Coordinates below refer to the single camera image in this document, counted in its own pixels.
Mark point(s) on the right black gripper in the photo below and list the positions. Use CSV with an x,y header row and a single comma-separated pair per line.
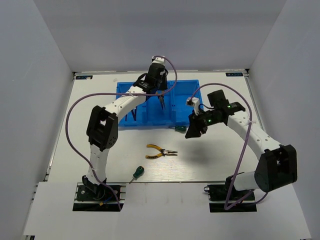
x,y
195,127

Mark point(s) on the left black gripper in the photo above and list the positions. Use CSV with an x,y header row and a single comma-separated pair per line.
x,y
164,85

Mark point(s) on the yellow pliers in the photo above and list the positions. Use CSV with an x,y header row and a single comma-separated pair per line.
x,y
161,98
162,152

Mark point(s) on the green stubby screwdriver front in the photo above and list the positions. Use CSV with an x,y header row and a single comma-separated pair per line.
x,y
138,173

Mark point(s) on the green stubby screwdriver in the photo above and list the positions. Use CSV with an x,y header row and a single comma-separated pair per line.
x,y
179,128
138,173

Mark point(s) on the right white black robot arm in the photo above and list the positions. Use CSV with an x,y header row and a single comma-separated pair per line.
x,y
277,163

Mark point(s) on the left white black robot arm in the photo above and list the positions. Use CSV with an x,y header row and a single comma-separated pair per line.
x,y
102,130

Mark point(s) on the green stubby screwdriver by bin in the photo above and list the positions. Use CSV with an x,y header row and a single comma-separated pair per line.
x,y
179,128

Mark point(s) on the blue three-compartment bin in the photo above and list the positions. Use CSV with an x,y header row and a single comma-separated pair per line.
x,y
176,111

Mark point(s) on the right corner label sticker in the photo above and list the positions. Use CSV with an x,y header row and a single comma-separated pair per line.
x,y
234,74

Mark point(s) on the corner label sticker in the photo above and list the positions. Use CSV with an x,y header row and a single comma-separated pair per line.
x,y
234,74
84,77

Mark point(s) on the left corner label sticker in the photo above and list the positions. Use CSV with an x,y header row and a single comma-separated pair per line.
x,y
84,77

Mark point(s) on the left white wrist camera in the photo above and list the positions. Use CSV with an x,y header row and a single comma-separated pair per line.
x,y
158,60

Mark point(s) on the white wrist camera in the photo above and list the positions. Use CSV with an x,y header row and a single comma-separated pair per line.
x,y
195,103
158,60

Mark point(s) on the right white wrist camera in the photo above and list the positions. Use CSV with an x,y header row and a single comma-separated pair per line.
x,y
195,103

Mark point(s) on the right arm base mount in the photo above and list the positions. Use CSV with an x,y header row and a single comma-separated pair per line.
x,y
217,194

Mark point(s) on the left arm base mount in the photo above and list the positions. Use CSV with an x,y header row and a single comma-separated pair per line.
x,y
86,201

